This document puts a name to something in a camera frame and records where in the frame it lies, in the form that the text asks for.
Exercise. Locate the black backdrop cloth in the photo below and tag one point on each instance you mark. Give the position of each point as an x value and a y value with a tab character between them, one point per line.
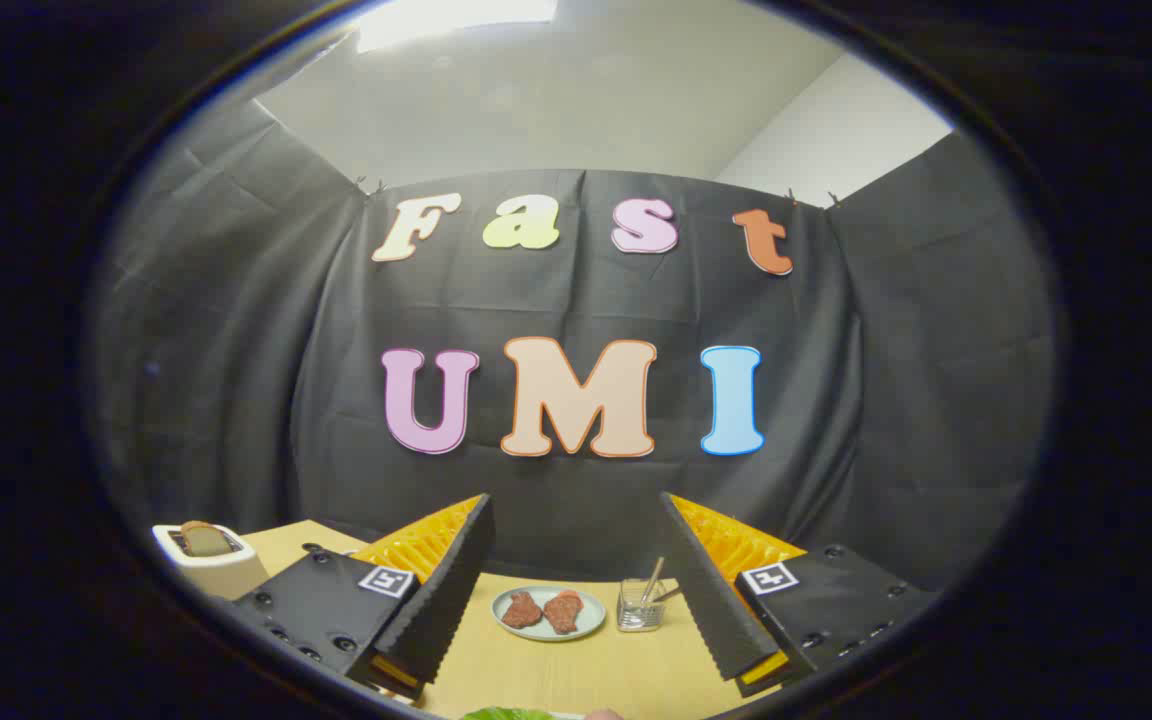
236	350

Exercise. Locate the plain bread slice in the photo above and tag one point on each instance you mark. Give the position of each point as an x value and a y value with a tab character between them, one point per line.
201	540

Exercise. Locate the white toaster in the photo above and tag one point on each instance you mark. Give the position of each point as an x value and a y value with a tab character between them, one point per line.
216	578

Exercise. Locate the brown meat piece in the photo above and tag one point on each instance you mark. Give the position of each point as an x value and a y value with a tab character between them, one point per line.
563	612
522	610

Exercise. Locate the clear glass cup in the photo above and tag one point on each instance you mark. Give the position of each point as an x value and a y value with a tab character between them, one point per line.
636	615

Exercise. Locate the wooden stick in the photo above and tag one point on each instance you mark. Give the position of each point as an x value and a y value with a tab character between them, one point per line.
654	575
669	593

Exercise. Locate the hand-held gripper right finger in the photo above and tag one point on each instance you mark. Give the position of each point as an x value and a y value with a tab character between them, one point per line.
711	590

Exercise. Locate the green lettuce leaf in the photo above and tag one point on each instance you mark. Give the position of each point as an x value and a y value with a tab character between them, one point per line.
508	714

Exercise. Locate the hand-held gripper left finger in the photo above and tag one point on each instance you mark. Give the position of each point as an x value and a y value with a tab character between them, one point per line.
451	590

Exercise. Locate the light blue oval plate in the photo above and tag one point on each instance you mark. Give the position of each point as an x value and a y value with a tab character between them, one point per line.
594	612

